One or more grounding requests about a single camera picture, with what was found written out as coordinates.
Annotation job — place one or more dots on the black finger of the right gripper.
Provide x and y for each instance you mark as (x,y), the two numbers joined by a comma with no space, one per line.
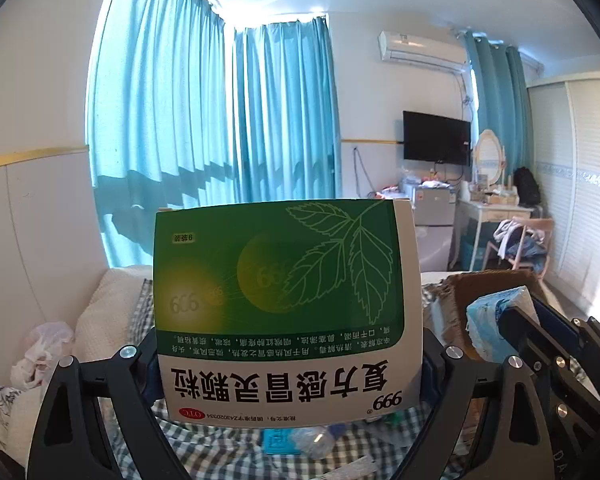
(565,358)

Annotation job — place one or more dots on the white sliding wardrobe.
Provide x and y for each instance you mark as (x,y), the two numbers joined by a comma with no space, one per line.
(565,114)

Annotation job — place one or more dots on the black backpack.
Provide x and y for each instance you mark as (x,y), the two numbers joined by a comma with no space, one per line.
(528,189)

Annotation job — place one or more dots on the checkered grey white cloth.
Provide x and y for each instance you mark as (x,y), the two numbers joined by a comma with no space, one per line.
(228,453)

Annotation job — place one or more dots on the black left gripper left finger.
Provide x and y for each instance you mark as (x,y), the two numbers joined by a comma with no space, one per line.
(70,439)

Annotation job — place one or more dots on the white dressing table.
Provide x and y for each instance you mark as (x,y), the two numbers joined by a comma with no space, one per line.
(482,214)

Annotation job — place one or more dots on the silver mini fridge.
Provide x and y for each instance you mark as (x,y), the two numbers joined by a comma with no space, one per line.
(434,212)

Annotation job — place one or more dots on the brown cardboard box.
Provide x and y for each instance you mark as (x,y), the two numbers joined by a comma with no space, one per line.
(450,304)

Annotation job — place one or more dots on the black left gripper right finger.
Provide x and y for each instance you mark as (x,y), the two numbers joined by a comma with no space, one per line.
(512,439)

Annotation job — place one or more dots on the crumpled white plastic bag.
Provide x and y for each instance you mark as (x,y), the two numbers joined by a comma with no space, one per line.
(45,345)

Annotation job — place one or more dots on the right teal curtain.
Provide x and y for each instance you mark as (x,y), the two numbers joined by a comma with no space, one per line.
(504,105)

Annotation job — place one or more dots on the large left teal curtain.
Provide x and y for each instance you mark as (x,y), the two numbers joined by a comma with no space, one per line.
(156,119)

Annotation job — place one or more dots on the white wall air conditioner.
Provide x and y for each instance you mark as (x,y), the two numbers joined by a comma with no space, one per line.
(423,52)

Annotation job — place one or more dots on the blue tissue pack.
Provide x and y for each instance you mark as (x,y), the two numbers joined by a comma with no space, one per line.
(483,316)

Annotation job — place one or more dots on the oval white vanity mirror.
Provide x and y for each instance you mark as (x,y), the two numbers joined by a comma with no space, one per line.
(489,159)

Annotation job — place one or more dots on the wooden chair with clothes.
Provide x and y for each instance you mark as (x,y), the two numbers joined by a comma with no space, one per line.
(524,243)

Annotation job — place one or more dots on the green white medicine box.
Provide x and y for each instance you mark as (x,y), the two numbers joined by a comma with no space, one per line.
(288,314)

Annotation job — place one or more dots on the black wall television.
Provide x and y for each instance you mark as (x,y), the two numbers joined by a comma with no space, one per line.
(438,139)

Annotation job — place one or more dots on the middle teal curtain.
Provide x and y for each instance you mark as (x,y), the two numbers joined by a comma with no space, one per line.
(285,112)

